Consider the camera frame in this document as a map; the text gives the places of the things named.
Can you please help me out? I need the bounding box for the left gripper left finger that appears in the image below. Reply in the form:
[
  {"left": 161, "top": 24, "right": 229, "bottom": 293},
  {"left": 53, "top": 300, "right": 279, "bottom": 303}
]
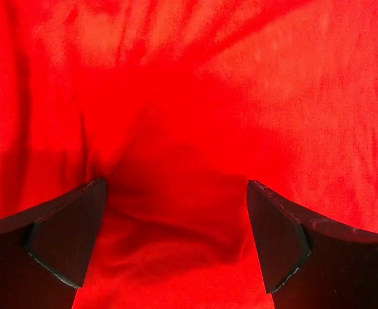
[{"left": 0, "top": 179, "right": 107, "bottom": 309}]

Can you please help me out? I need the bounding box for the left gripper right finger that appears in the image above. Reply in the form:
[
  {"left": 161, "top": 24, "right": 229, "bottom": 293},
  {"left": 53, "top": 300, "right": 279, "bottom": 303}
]
[{"left": 247, "top": 181, "right": 378, "bottom": 309}]

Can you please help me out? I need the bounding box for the red t shirt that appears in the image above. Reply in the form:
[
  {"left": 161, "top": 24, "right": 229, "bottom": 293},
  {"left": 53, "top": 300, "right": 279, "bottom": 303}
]
[{"left": 0, "top": 1, "right": 378, "bottom": 308}]

